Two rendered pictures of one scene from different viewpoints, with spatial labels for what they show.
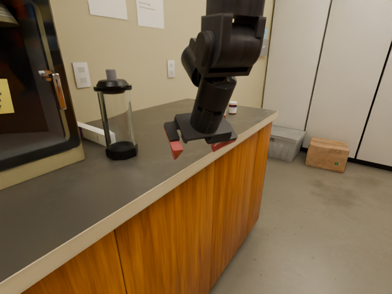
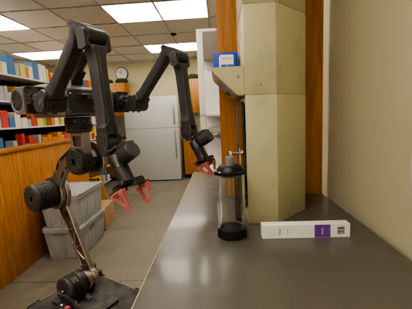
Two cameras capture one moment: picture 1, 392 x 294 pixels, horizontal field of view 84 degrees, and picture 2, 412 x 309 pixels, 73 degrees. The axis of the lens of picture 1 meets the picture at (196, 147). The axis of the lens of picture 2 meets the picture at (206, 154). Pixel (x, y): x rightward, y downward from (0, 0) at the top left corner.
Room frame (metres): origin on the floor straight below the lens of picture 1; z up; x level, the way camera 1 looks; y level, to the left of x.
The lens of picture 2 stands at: (1.38, -0.31, 1.34)
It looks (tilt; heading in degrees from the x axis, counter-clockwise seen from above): 8 degrees down; 147
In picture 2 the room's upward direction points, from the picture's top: 3 degrees counter-clockwise
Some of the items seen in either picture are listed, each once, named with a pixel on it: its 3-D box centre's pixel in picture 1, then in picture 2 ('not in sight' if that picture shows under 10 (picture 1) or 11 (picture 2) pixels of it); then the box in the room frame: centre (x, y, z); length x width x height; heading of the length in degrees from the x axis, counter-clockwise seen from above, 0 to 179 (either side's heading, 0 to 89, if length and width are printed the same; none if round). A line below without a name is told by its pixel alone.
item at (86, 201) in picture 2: not in sight; (74, 202); (-1.83, 0.08, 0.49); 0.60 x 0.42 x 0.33; 144
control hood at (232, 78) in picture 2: not in sight; (226, 86); (0.46, 0.40, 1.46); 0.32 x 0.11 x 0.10; 144
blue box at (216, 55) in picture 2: not in sight; (225, 65); (0.39, 0.45, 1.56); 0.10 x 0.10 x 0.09; 54
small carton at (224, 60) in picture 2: not in sight; (226, 64); (0.49, 0.38, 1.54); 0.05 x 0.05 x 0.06; 59
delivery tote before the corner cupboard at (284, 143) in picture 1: (276, 142); not in sight; (2.72, -1.10, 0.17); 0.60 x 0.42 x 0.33; 52
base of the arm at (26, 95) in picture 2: not in sight; (38, 99); (-0.07, -0.23, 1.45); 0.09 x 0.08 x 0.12; 114
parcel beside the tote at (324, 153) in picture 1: (326, 153); not in sight; (2.39, -1.59, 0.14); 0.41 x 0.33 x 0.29; 60
